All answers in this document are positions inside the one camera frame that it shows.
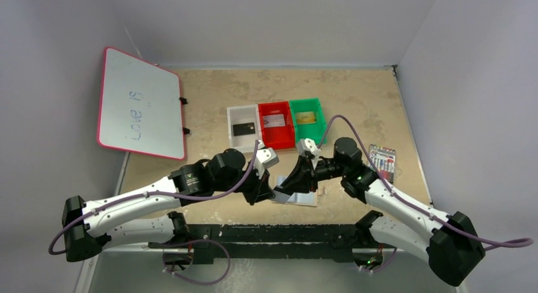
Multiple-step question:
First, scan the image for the beige leather card holder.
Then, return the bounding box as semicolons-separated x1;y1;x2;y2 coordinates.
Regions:
271;192;319;207

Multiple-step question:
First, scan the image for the green plastic bin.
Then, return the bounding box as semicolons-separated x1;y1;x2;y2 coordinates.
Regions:
289;98;327;144

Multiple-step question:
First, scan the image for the red plastic bin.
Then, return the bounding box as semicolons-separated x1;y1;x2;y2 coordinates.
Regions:
258;101;295;150

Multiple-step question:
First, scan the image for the white plastic bin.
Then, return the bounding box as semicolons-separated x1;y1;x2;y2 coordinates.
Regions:
226;104;262;153

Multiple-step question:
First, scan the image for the pack of coloured markers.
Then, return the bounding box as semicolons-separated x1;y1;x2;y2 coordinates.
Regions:
369;144;397;184

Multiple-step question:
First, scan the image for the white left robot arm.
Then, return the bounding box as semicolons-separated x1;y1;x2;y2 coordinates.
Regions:
59;148;279;262

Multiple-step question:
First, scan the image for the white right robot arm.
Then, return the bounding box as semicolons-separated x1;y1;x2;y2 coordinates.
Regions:
275;137;485;287

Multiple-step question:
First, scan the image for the black credit card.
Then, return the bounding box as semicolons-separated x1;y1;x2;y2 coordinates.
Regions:
232;122;256;137

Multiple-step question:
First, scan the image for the gold credit card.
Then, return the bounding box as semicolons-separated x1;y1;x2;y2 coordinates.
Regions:
294;111;317;125

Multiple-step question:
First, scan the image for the white striped credit card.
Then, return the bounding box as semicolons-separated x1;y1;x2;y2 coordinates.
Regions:
262;114;286;129

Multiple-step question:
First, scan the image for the pink framed whiteboard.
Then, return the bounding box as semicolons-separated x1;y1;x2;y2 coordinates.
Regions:
96;47;187;160

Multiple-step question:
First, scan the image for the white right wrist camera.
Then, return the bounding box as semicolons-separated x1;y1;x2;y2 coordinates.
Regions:
296;138;321;157

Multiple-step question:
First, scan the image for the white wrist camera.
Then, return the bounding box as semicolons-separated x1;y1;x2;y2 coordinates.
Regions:
254;143;279;178
296;138;321;157

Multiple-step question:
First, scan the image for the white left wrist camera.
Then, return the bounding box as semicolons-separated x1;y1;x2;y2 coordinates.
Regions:
254;143;279;178

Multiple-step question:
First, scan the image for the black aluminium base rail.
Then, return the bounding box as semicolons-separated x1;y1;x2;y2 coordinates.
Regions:
86;223;459;267

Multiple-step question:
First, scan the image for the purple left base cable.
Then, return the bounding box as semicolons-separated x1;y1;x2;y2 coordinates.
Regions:
161;239;231;285

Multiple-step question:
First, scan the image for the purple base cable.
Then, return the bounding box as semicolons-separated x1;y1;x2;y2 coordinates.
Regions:
161;239;231;285
357;245;398;275

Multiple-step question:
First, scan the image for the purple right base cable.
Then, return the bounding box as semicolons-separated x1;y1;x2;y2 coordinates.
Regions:
357;245;398;275

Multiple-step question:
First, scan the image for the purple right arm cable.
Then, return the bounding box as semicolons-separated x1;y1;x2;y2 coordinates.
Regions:
316;114;535;248

